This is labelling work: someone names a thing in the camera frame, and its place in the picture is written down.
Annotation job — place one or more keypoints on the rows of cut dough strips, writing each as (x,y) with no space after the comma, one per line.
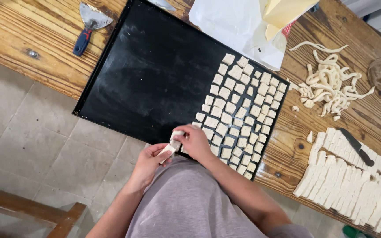
(342,185)

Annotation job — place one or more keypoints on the person's right hand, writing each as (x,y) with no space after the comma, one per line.
(197,142)

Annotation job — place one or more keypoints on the black baking tray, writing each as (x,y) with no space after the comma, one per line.
(157,76)

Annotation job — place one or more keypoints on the person's grey shirt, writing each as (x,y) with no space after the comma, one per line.
(193,205)

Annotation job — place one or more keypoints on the wooden chair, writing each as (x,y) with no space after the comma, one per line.
(28,208)

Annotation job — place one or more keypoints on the metal scraper blade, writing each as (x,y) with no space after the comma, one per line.
(162,4)

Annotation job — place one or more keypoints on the group of square dough pieces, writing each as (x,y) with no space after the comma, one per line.
(243,112)

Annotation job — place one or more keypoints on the white dough strip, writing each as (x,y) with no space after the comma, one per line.
(174,143)

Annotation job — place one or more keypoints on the yellow butter block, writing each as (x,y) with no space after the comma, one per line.
(283,13)

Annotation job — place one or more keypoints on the black knife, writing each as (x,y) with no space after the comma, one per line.
(357,148)

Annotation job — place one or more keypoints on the white plastic bag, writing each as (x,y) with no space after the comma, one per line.
(230,26)

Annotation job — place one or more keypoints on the green object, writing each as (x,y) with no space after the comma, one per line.
(354,232)

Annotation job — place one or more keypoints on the small dough scrap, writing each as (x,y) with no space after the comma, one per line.
(310,137)
(295,108)
(336,118)

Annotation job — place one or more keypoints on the pile of dough trimmings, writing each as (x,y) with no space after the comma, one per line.
(329,84)

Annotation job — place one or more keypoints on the person's left hand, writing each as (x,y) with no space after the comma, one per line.
(146,168)

